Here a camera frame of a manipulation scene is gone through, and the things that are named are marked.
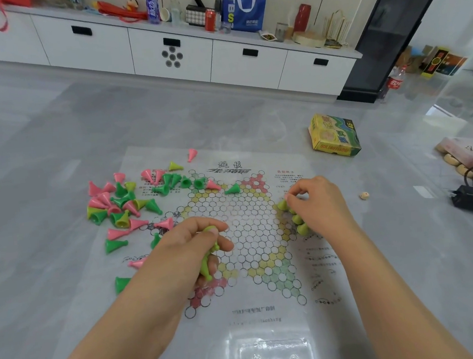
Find red folded umbrella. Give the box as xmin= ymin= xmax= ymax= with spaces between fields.
xmin=92 ymin=0 xmax=150 ymax=26

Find blue tote bag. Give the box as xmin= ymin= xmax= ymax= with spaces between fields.
xmin=220 ymin=0 xmax=272 ymax=35

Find black white checkered box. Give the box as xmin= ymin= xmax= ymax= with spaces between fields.
xmin=184 ymin=2 xmax=209 ymax=28

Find person's left hand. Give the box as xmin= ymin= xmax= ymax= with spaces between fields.
xmin=131 ymin=214 xmax=240 ymax=321

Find yellow green cardboard box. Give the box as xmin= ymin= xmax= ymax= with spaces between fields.
xmin=306 ymin=110 xmax=362 ymax=161

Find pile of mixed cone pieces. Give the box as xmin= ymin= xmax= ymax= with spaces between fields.
xmin=82 ymin=144 xmax=251 ymax=298

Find red-label cola bottle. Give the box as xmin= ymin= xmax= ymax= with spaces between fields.
xmin=385 ymin=65 xmax=410 ymax=92

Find black glass cabinet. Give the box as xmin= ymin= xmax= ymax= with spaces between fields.
xmin=328 ymin=0 xmax=469 ymax=107

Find red vase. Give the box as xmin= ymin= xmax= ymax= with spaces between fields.
xmin=291 ymin=3 xmax=314 ymax=33

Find red fabric bag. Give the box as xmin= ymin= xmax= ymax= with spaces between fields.
xmin=0 ymin=0 xmax=36 ymax=33

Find person's left forearm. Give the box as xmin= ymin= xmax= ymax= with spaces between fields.
xmin=30 ymin=269 xmax=189 ymax=359

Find person's right hand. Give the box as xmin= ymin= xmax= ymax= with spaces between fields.
xmin=282 ymin=173 xmax=362 ymax=248

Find yellow black carton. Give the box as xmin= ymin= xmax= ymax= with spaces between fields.
xmin=418 ymin=43 xmax=469 ymax=79

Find yellow-green cone game pieces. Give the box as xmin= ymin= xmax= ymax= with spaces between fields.
xmin=276 ymin=195 xmax=310 ymax=239

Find glass cup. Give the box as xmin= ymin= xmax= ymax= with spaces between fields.
xmin=273 ymin=21 xmax=290 ymax=43

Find checkers board sheet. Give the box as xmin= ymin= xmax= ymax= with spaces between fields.
xmin=59 ymin=126 xmax=385 ymax=359

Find red soda can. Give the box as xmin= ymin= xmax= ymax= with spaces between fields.
xmin=203 ymin=8 xmax=218 ymax=33

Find person's right forearm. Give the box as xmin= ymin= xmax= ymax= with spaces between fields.
xmin=325 ymin=213 xmax=473 ymax=359

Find gold wire rack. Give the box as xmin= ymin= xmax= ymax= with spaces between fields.
xmin=320 ymin=9 xmax=352 ymax=51

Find white TV cabinet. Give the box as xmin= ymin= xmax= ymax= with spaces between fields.
xmin=0 ymin=0 xmax=366 ymax=126

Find blue-label water bottle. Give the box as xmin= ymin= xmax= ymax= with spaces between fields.
xmin=145 ymin=0 xmax=162 ymax=25

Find round wooden box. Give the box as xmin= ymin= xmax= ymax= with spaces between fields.
xmin=291 ymin=28 xmax=328 ymax=51

